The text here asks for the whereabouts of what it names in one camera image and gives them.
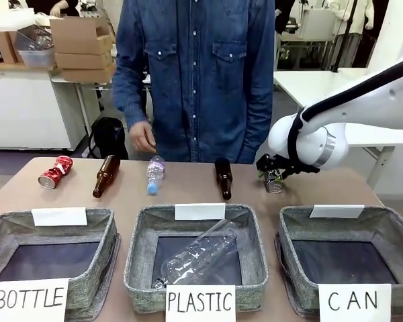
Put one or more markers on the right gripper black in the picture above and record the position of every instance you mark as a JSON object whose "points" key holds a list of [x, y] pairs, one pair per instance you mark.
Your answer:
{"points": [[272, 162]]}

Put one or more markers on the silver green crushed can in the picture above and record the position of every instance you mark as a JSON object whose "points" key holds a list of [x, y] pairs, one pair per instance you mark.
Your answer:
{"points": [[274, 184]]}

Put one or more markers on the person's right forearm denim sleeve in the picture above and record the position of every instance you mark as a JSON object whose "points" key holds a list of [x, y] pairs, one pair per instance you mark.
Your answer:
{"points": [[131, 100]]}

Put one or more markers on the person's left forearm denim sleeve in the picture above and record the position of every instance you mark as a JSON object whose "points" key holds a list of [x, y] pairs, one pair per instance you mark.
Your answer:
{"points": [[260, 127]]}

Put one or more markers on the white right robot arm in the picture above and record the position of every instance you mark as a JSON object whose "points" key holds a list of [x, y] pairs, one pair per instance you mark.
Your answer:
{"points": [[356, 110]]}

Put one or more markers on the grey fabric basket can label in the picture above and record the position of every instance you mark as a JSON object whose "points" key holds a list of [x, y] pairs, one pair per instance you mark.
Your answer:
{"points": [[289, 241]]}

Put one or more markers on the grey fabric basket plastic label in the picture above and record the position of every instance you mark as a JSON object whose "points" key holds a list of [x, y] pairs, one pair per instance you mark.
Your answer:
{"points": [[144, 234]]}

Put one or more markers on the white paper label CAN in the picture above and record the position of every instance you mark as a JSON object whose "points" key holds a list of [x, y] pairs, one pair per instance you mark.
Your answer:
{"points": [[354, 302]]}

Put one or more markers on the red crushed can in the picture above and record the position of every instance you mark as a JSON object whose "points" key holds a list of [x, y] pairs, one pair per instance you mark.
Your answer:
{"points": [[55, 171]]}

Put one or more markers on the grey fabric basket bottle label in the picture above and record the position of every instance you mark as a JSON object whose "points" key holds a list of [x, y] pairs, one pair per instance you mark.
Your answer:
{"points": [[87, 292]]}

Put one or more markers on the person's right hand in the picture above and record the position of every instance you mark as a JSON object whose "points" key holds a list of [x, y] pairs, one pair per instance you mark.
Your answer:
{"points": [[141, 135]]}

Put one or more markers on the dark brown glass bottle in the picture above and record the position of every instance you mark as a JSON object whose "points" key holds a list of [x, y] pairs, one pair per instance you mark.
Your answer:
{"points": [[222, 174]]}

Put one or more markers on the blank white card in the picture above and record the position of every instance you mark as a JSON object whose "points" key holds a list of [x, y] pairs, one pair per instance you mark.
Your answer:
{"points": [[336, 211], [200, 211], [59, 217]]}

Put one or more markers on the white background table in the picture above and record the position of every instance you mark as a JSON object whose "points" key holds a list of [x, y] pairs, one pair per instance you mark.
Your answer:
{"points": [[305, 84]]}

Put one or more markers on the white table with metal legs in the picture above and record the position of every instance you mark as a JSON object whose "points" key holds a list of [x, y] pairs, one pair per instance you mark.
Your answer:
{"points": [[383, 157]]}

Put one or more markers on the large clear plastic bottle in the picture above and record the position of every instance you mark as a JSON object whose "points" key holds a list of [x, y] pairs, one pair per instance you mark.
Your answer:
{"points": [[194, 255]]}

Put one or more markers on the person's denim shirt torso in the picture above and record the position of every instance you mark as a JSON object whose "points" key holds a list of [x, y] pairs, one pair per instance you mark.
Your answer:
{"points": [[198, 84]]}

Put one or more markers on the small plastic bottle blue cap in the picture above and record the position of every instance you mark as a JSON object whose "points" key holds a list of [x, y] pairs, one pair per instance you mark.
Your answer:
{"points": [[155, 172]]}

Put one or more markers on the white paper label PLASTIC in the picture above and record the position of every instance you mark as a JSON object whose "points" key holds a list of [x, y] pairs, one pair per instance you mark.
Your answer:
{"points": [[200, 302]]}

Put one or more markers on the white machine box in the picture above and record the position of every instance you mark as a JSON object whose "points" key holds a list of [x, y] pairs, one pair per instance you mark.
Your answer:
{"points": [[319, 23]]}

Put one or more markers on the black tripod pole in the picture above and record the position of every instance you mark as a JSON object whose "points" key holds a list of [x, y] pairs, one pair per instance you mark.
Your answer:
{"points": [[346, 30]]}

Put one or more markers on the black backpack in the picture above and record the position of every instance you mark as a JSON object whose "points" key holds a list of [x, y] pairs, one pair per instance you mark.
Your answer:
{"points": [[107, 139]]}

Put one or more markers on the background person white clothes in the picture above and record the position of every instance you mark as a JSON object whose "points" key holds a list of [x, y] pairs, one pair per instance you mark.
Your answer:
{"points": [[352, 20]]}

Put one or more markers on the flat closed cardboard box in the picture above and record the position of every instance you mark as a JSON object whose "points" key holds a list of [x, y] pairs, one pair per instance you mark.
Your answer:
{"points": [[87, 74], [84, 60]]}

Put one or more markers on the open cardboard box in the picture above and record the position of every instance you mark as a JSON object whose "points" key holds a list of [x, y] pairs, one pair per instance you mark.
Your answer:
{"points": [[80, 35]]}

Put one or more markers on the white cabinet desk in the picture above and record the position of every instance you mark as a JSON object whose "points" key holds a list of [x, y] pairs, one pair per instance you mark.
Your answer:
{"points": [[27, 107]]}

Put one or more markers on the clear plastic container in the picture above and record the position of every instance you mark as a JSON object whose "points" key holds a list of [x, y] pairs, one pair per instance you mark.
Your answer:
{"points": [[37, 50]]}

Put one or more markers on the white paper label BOTTLE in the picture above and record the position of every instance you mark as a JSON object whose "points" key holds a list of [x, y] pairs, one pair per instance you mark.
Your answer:
{"points": [[30, 298]]}

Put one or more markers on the small upright cardboard box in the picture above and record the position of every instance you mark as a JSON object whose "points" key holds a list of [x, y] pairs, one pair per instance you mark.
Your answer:
{"points": [[5, 47]]}

